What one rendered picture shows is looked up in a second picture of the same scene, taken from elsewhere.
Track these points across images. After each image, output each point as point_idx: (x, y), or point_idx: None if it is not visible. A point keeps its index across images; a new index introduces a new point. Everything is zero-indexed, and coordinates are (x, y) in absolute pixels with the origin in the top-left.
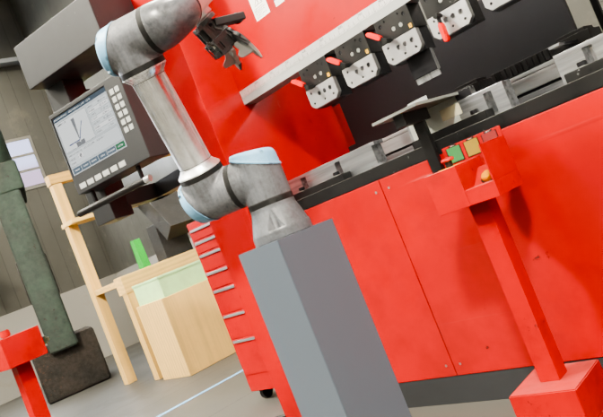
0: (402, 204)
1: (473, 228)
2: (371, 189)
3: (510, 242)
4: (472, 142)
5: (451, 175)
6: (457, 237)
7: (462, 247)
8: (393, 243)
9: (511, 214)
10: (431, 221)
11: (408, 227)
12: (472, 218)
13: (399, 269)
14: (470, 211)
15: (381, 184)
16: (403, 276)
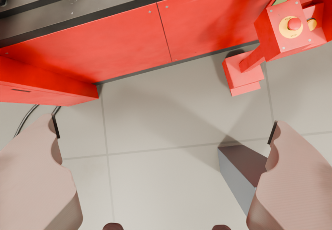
0: (175, 15)
1: (227, 17)
2: (145, 10)
3: None
4: None
5: (304, 46)
6: (211, 23)
7: (211, 26)
8: (154, 34)
9: (261, 7)
10: (196, 19)
11: (174, 25)
12: (231, 13)
13: (154, 43)
14: (233, 10)
15: (159, 5)
16: (155, 45)
